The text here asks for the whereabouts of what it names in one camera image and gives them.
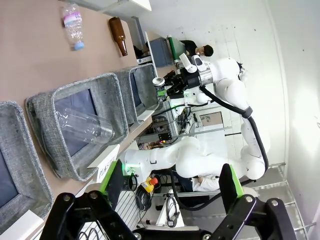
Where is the person with black hair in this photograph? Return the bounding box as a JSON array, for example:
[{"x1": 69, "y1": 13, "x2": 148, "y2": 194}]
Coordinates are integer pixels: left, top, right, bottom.
[{"x1": 179, "y1": 39, "x2": 215, "y2": 58}]

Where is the black coiled cable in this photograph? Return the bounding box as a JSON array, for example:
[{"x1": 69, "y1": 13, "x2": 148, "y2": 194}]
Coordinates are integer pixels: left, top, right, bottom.
[{"x1": 134, "y1": 184, "x2": 154, "y2": 214}]

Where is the grey fabric basket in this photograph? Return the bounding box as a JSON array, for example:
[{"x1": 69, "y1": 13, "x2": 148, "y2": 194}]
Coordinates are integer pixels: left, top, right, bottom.
[
  {"x1": 113, "y1": 62, "x2": 161, "y2": 126},
  {"x1": 24, "y1": 72, "x2": 130, "y2": 183},
  {"x1": 0, "y1": 100, "x2": 55, "y2": 227}
]

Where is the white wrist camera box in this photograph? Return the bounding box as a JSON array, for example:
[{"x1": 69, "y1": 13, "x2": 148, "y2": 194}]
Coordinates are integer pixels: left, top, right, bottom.
[{"x1": 179, "y1": 52, "x2": 209, "y2": 74}]

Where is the black power adapter with cable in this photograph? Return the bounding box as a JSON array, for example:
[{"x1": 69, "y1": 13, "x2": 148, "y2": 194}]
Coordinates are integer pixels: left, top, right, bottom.
[{"x1": 165, "y1": 194, "x2": 181, "y2": 229}]

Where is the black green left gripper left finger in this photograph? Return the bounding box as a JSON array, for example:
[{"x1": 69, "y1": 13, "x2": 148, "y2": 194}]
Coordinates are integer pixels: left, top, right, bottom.
[{"x1": 39, "y1": 159, "x2": 141, "y2": 240}]

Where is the person in white shirt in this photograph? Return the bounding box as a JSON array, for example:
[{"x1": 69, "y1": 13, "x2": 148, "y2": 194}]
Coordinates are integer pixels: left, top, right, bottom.
[{"x1": 177, "y1": 174, "x2": 221, "y2": 194}]

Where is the grey plastic crate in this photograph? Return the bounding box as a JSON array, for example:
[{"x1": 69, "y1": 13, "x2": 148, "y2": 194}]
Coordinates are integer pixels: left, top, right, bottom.
[{"x1": 149, "y1": 36, "x2": 174, "y2": 68}]

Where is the clear bottle with blue cap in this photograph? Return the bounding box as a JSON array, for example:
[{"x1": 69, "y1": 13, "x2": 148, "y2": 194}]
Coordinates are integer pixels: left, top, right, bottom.
[{"x1": 61, "y1": 1, "x2": 86, "y2": 52}]

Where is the black corrugated cable hose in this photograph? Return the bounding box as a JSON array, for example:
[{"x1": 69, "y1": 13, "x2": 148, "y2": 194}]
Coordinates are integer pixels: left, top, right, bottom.
[{"x1": 199, "y1": 84, "x2": 270, "y2": 174}]

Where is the yellow red emergency stop button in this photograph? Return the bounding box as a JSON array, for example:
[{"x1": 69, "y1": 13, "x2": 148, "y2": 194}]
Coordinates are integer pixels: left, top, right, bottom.
[{"x1": 141, "y1": 175, "x2": 161, "y2": 194}]

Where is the green conveyor belt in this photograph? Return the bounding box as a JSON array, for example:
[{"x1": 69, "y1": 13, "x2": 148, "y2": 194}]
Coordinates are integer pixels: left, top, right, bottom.
[{"x1": 166, "y1": 35, "x2": 186, "y2": 64}]

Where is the silver metal can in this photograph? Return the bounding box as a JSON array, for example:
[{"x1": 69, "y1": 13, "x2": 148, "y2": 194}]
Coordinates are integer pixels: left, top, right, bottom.
[{"x1": 152, "y1": 77, "x2": 168, "y2": 102}]

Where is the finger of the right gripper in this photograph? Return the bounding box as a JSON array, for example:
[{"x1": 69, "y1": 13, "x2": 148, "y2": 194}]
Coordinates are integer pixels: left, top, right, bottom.
[
  {"x1": 163, "y1": 70, "x2": 184, "y2": 87},
  {"x1": 156, "y1": 85, "x2": 185, "y2": 103}
]

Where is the white paper label plastic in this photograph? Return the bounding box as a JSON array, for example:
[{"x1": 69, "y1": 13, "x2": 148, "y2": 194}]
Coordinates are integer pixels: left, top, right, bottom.
[{"x1": 86, "y1": 143, "x2": 121, "y2": 186}]

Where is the aluminium frame equipment cart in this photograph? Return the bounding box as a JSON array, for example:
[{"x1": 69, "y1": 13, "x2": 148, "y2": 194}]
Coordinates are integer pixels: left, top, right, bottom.
[{"x1": 136, "y1": 98, "x2": 243, "y2": 152}]

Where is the brown glass bottle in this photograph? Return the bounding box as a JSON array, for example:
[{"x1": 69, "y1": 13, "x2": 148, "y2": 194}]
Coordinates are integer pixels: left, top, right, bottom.
[{"x1": 108, "y1": 16, "x2": 129, "y2": 58}]

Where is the white desk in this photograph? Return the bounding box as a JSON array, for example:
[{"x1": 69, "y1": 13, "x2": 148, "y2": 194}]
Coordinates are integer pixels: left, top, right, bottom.
[{"x1": 99, "y1": 0, "x2": 153, "y2": 19}]

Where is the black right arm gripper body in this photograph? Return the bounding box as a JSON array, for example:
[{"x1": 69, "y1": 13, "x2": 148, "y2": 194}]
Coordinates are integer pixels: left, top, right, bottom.
[{"x1": 180, "y1": 66, "x2": 201, "y2": 90}]

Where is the crushed clear plastic bottle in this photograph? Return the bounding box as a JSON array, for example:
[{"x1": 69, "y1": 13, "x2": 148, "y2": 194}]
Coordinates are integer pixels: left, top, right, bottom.
[{"x1": 54, "y1": 108, "x2": 116, "y2": 151}]

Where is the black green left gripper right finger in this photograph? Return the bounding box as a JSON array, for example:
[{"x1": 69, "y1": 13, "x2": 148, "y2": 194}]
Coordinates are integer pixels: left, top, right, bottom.
[{"x1": 210, "y1": 163, "x2": 309, "y2": 240}]

